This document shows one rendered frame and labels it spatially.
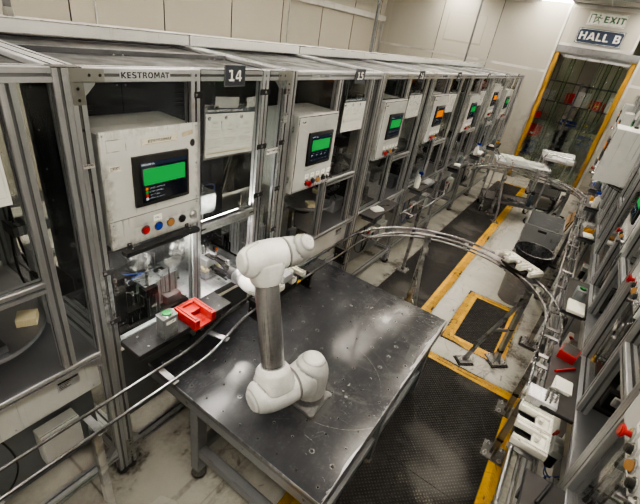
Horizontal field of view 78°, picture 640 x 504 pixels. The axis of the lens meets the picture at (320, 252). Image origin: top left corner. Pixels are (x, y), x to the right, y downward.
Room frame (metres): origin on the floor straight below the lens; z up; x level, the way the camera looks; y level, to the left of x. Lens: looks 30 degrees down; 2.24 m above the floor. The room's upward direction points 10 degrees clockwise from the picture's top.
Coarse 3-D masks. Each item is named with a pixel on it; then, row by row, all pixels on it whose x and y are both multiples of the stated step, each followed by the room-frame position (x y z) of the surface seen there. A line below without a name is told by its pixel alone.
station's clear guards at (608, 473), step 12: (624, 444) 0.85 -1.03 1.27; (612, 456) 0.86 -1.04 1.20; (624, 456) 0.81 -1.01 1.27; (600, 468) 0.87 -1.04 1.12; (612, 468) 0.81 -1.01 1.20; (588, 480) 0.87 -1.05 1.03; (600, 480) 0.82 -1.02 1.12; (612, 480) 0.77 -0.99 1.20; (576, 492) 0.88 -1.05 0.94; (588, 492) 0.83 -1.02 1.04; (600, 492) 0.78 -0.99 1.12; (612, 492) 0.73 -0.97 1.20; (624, 492) 0.69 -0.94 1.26
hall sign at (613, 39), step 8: (584, 32) 8.65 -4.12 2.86; (592, 32) 8.59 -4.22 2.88; (600, 32) 8.53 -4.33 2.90; (608, 32) 8.47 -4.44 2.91; (616, 32) 8.41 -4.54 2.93; (576, 40) 8.69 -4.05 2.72; (584, 40) 8.63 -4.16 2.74; (592, 40) 8.56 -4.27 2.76; (600, 40) 8.50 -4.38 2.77; (608, 40) 8.44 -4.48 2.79; (616, 40) 8.38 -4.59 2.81
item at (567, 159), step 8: (544, 152) 7.47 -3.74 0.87; (552, 152) 7.60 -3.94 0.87; (560, 152) 7.58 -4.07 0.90; (552, 160) 6.92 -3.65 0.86; (560, 160) 7.00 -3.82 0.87; (568, 160) 6.97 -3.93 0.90; (536, 176) 6.97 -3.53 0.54; (560, 176) 7.52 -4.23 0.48; (568, 176) 6.80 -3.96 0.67; (528, 184) 7.68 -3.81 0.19; (536, 184) 7.50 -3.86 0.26; (528, 192) 6.98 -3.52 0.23; (536, 192) 6.97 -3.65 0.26; (544, 192) 7.05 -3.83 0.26; (552, 192) 7.14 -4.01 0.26; (560, 192) 6.80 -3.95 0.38; (552, 200) 7.47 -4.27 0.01
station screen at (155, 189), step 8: (160, 160) 1.44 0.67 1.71; (168, 160) 1.47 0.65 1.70; (176, 160) 1.50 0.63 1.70; (184, 160) 1.54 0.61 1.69; (144, 168) 1.38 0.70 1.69; (184, 176) 1.54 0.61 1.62; (144, 184) 1.38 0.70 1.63; (152, 184) 1.41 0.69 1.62; (160, 184) 1.44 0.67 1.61; (168, 184) 1.47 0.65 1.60; (176, 184) 1.50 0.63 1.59; (184, 184) 1.54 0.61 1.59; (144, 192) 1.37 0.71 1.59; (152, 192) 1.40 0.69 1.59; (160, 192) 1.43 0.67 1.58; (168, 192) 1.47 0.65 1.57; (176, 192) 1.50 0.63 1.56; (144, 200) 1.37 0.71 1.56; (152, 200) 1.40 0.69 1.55
